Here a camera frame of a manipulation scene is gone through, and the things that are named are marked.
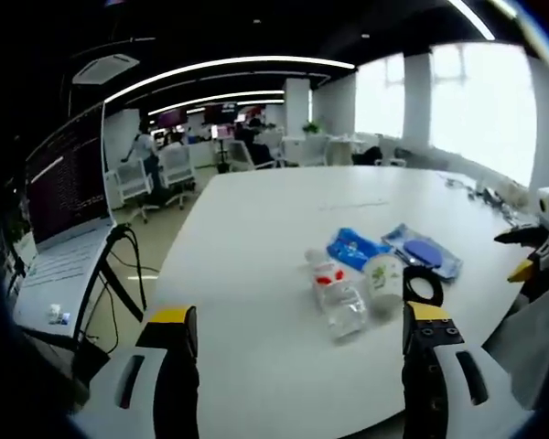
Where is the white table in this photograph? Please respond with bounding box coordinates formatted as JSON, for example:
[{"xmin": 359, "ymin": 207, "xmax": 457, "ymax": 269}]
[{"xmin": 69, "ymin": 165, "xmax": 540, "ymax": 439}]

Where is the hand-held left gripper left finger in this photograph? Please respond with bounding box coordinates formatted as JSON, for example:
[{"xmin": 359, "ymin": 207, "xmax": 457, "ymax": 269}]
[{"xmin": 72, "ymin": 305, "xmax": 201, "ymax": 439}]

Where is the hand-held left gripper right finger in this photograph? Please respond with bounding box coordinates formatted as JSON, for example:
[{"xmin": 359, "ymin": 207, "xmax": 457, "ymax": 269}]
[{"xmin": 400, "ymin": 300, "xmax": 523, "ymax": 439}]

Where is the person's grey clothing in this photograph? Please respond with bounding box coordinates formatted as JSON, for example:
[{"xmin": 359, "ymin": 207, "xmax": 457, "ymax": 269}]
[{"xmin": 482, "ymin": 267, "xmax": 549, "ymax": 411}]

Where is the black cable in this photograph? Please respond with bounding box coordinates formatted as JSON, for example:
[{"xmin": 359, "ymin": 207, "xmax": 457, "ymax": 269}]
[{"xmin": 82, "ymin": 226, "xmax": 162, "ymax": 356}]

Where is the silver laptop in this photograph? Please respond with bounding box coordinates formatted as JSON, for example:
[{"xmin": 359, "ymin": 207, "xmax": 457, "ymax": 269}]
[{"xmin": 12, "ymin": 101, "xmax": 119, "ymax": 340}]

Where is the white office chair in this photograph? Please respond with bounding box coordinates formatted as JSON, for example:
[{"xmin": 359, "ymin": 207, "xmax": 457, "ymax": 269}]
[
  {"xmin": 113, "ymin": 156, "xmax": 162, "ymax": 225},
  {"xmin": 227, "ymin": 138, "xmax": 276, "ymax": 173},
  {"xmin": 158, "ymin": 145, "xmax": 199, "ymax": 211}
]

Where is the ceiling air vent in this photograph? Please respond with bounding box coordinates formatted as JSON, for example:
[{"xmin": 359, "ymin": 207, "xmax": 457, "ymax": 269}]
[{"xmin": 71, "ymin": 53, "xmax": 142, "ymax": 86}]

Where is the wall monitor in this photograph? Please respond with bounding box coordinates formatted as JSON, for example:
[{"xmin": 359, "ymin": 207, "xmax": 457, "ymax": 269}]
[
  {"xmin": 203, "ymin": 103, "xmax": 240, "ymax": 125},
  {"xmin": 156, "ymin": 109, "xmax": 189, "ymax": 129}
]

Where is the black tape ring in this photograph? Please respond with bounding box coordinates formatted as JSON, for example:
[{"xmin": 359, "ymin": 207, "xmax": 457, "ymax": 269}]
[{"xmin": 402, "ymin": 265, "xmax": 446, "ymax": 306}]

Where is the long ceiling light strip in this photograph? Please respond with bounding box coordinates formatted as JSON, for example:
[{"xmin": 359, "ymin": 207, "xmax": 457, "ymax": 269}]
[{"xmin": 101, "ymin": 55, "xmax": 356, "ymax": 107}]

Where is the small items clutter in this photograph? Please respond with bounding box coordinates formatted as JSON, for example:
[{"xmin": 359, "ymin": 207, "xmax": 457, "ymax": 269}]
[{"xmin": 443, "ymin": 172, "xmax": 534, "ymax": 226}]

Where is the white background desk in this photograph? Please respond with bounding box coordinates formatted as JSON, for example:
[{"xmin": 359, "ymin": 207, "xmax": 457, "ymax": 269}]
[{"xmin": 281, "ymin": 134, "xmax": 370, "ymax": 167}]

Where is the white paper cup green print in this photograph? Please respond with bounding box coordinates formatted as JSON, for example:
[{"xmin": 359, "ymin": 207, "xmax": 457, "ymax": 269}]
[{"xmin": 362, "ymin": 254, "xmax": 404, "ymax": 317}]

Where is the clear plastic water bottle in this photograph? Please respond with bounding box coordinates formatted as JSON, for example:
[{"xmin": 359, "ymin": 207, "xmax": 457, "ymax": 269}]
[{"xmin": 304, "ymin": 247, "xmax": 370, "ymax": 345}]

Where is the blue plastic packet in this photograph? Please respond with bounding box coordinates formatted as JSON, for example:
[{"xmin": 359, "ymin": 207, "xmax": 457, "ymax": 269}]
[{"xmin": 325, "ymin": 226, "xmax": 393, "ymax": 274}]

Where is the blue pouch with round disc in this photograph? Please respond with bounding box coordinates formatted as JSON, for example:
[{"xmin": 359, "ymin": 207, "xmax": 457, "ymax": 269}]
[{"xmin": 380, "ymin": 222, "xmax": 465, "ymax": 282}]

